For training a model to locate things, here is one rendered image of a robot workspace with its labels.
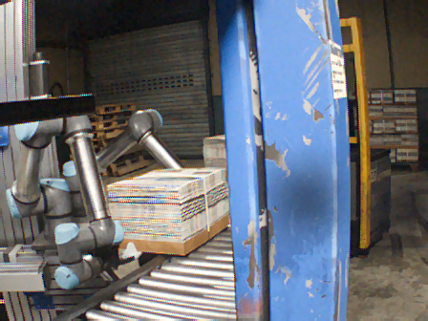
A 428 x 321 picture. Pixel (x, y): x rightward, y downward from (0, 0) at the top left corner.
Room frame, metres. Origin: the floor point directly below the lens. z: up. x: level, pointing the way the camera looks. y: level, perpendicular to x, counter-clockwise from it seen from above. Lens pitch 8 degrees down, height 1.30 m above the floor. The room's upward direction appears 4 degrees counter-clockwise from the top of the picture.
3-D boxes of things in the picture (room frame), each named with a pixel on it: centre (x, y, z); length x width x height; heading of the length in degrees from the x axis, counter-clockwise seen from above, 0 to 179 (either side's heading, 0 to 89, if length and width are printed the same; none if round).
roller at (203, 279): (1.24, 0.01, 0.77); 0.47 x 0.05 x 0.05; 65
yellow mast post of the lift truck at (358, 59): (3.28, -1.11, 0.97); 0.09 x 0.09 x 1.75; 47
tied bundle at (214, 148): (2.76, -0.17, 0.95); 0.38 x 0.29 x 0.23; 47
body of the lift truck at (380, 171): (3.78, -1.12, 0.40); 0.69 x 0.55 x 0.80; 47
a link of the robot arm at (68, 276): (1.25, 0.45, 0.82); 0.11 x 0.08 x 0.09; 155
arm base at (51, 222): (1.67, 0.62, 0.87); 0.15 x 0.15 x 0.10
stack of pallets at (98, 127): (9.09, 2.17, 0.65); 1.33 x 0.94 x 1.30; 159
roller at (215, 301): (1.12, 0.06, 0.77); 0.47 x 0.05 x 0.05; 65
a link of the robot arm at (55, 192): (1.66, 0.62, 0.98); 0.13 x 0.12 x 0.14; 130
